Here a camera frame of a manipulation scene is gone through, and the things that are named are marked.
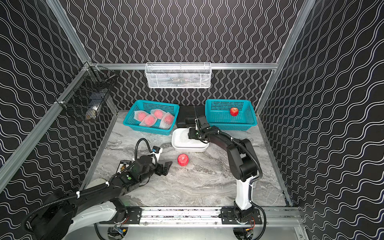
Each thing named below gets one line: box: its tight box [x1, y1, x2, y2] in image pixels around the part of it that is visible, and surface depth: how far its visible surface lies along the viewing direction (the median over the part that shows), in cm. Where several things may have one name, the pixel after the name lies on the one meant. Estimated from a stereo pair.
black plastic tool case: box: [176, 105, 206, 128], surface depth 109 cm
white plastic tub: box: [171, 127, 210, 153], surface depth 99 cm
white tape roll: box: [85, 178, 107, 190], surface depth 87 cm
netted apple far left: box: [134, 110, 148, 122], surface depth 112 cm
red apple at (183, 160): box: [177, 153, 189, 167], surface depth 90 cm
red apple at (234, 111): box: [230, 107, 239, 117], surface depth 116 cm
